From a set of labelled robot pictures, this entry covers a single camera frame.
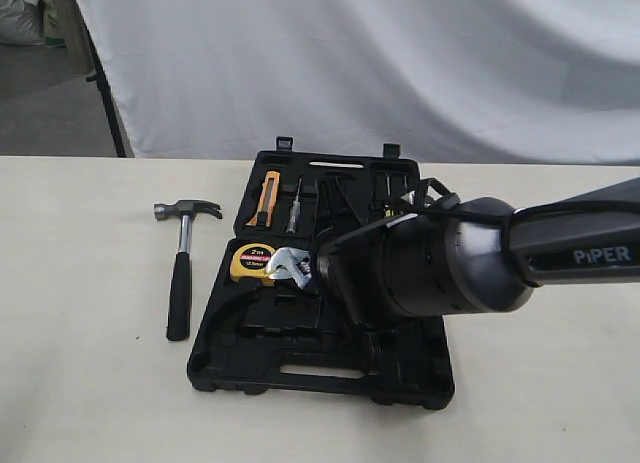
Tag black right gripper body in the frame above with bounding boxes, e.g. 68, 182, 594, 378
312, 220, 400, 328

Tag adjustable wrench black handle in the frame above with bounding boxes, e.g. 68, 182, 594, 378
265, 247, 317, 293

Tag black tool case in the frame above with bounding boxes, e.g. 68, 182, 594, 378
187, 137, 455, 410

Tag yellow black precision screwdriver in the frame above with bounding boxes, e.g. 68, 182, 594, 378
384, 173, 394, 217

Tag yellow tape measure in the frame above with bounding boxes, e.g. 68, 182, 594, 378
229, 243, 275, 287

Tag orange utility knife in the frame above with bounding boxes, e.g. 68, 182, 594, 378
246, 170, 280, 228

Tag white backdrop cloth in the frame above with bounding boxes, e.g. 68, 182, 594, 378
77, 0, 639, 165

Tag black backdrop stand pole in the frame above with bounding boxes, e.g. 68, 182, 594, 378
78, 11, 127, 158

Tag green printed sack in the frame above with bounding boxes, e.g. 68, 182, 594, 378
41, 0, 66, 48

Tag white sack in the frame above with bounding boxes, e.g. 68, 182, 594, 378
1, 0, 43, 46

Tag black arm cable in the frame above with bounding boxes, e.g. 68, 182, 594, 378
379, 178, 524, 224

